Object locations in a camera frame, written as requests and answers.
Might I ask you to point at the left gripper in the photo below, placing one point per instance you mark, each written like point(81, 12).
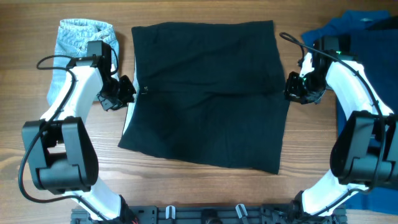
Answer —
point(127, 98)

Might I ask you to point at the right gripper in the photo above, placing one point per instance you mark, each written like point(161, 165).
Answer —
point(292, 94)

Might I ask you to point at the black shorts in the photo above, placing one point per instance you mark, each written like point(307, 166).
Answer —
point(209, 94)

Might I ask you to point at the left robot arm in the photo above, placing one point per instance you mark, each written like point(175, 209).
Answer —
point(60, 161)

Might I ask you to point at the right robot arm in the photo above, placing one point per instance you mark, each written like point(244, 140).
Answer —
point(365, 153)

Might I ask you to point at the folded light blue jeans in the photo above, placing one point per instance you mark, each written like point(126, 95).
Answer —
point(73, 36)

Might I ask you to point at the dark navy shirt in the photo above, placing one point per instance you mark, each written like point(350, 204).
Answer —
point(377, 51)

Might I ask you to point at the black t-shirt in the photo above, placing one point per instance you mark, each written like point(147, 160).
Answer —
point(390, 23)

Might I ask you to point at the blue polo shirt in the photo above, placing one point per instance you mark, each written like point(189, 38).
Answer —
point(381, 199)

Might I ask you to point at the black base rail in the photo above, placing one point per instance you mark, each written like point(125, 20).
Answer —
point(264, 214)

